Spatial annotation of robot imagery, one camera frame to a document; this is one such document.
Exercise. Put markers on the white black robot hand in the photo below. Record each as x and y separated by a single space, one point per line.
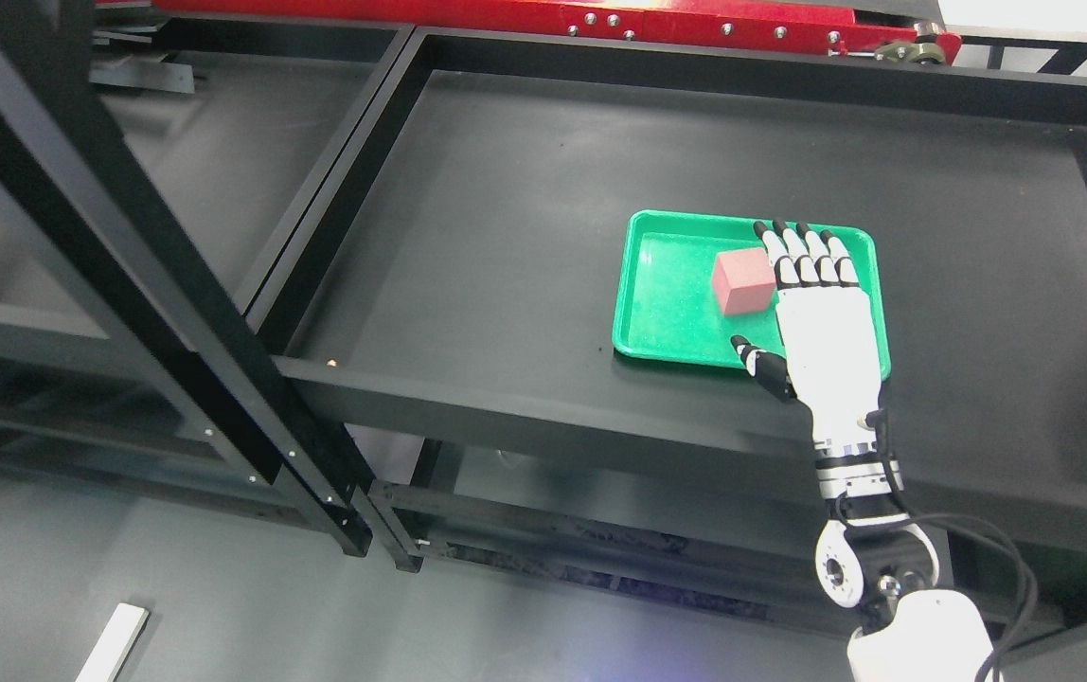
830 360

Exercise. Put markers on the pink block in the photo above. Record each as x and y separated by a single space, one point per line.
743 281

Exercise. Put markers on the green tray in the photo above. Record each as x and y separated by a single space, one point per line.
665 305

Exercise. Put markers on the black right shelf rack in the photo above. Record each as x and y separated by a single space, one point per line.
456 278

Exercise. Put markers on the black shelf rack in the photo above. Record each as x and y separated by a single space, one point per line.
82 200
456 278

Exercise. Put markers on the black left shelf rack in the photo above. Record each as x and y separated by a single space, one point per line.
82 200

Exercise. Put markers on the red metal beam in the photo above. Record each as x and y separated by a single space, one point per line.
782 26

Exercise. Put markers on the white desk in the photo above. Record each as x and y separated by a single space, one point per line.
115 643

